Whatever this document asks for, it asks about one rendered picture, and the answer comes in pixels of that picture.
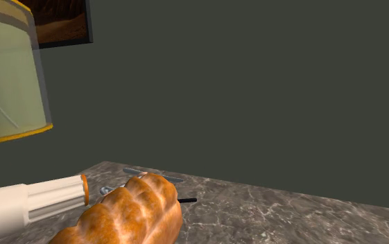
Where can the golden brown bread loaf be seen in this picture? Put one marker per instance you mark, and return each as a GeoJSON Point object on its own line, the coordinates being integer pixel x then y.
{"type": "Point", "coordinates": [130, 213]}

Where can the white ribbed bottle orange cap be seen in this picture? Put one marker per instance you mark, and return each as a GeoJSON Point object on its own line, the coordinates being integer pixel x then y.
{"type": "Point", "coordinates": [42, 199]}

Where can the framed brown wall picture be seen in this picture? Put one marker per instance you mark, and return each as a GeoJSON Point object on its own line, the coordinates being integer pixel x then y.
{"type": "Point", "coordinates": [62, 23]}

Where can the pale green lampshade yellow trim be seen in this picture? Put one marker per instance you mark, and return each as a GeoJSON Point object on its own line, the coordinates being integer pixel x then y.
{"type": "Point", "coordinates": [8, 74]}

